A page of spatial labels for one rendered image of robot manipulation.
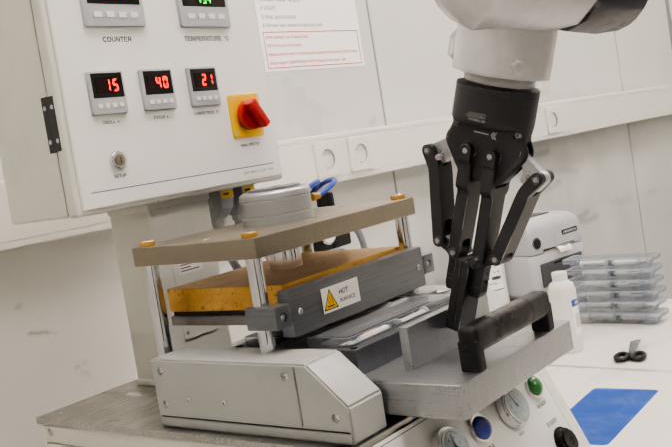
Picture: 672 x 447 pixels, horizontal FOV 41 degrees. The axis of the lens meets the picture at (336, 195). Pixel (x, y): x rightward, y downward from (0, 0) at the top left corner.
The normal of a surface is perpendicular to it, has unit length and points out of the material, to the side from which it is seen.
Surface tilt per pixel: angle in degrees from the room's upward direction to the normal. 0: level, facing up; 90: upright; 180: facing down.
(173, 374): 90
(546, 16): 149
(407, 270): 90
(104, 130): 90
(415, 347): 90
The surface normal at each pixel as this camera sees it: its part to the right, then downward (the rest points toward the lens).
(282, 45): 0.73, -0.08
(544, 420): 0.63, -0.50
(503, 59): -0.20, 0.25
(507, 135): -0.63, 0.15
